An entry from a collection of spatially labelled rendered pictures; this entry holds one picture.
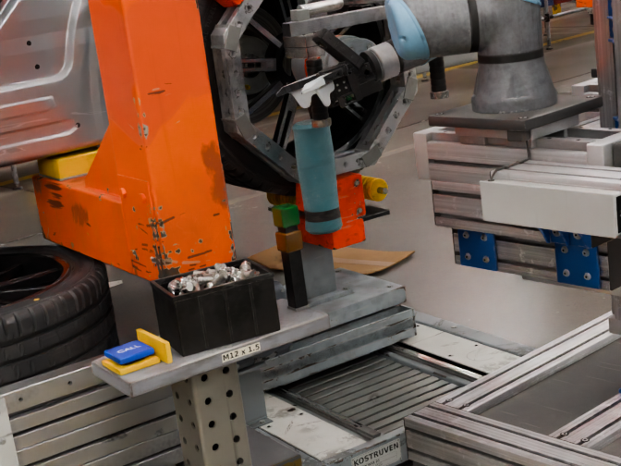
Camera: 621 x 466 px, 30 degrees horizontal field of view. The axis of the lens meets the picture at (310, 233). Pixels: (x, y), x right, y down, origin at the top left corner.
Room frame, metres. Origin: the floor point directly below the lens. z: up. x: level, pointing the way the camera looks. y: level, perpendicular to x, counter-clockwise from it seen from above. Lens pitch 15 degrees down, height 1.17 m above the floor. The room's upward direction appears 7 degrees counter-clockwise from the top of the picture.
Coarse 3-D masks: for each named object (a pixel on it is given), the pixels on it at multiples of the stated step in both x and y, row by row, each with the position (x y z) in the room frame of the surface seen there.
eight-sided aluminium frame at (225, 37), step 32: (256, 0) 2.70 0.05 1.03; (224, 32) 2.65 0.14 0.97; (224, 64) 2.66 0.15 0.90; (224, 96) 2.68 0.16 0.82; (384, 96) 2.95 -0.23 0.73; (224, 128) 2.70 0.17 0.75; (256, 128) 2.68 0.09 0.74; (384, 128) 2.87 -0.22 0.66; (288, 160) 2.72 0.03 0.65; (352, 160) 2.81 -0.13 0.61
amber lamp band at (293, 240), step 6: (276, 234) 2.19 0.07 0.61; (282, 234) 2.17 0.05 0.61; (288, 234) 2.17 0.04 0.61; (294, 234) 2.17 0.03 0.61; (300, 234) 2.18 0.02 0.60; (276, 240) 2.19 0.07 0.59; (282, 240) 2.17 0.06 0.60; (288, 240) 2.16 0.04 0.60; (294, 240) 2.17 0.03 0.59; (300, 240) 2.18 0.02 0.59; (282, 246) 2.17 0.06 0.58; (288, 246) 2.16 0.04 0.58; (294, 246) 2.17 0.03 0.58; (300, 246) 2.18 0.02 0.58; (288, 252) 2.16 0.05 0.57
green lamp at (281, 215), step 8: (272, 208) 2.19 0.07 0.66; (280, 208) 2.17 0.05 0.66; (288, 208) 2.17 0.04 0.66; (296, 208) 2.18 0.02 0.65; (280, 216) 2.17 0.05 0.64; (288, 216) 2.17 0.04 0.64; (296, 216) 2.18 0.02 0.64; (280, 224) 2.17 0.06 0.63; (288, 224) 2.17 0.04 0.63; (296, 224) 2.18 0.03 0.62
